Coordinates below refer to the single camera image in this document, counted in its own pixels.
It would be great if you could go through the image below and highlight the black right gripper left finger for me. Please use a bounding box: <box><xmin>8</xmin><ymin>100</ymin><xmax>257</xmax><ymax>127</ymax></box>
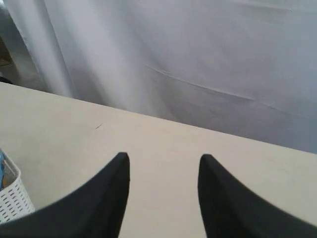
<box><xmin>0</xmin><ymin>152</ymin><xmax>130</xmax><ymax>238</ymax></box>

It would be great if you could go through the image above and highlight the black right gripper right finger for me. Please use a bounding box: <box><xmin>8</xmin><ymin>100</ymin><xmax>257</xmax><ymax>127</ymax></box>
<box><xmin>198</xmin><ymin>154</ymin><xmax>317</xmax><ymax>238</ymax></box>

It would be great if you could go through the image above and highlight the blue snack packet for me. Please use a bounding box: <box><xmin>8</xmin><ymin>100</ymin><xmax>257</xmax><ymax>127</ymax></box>
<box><xmin>0</xmin><ymin>150</ymin><xmax>7</xmax><ymax>190</ymax></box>

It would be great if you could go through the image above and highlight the white perforated plastic basket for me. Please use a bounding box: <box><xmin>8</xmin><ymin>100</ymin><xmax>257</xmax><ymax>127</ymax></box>
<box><xmin>0</xmin><ymin>153</ymin><xmax>35</xmax><ymax>224</ymax></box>

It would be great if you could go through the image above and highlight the white curtain backdrop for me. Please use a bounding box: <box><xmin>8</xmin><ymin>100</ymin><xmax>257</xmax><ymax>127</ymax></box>
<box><xmin>0</xmin><ymin>0</ymin><xmax>317</xmax><ymax>153</ymax></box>

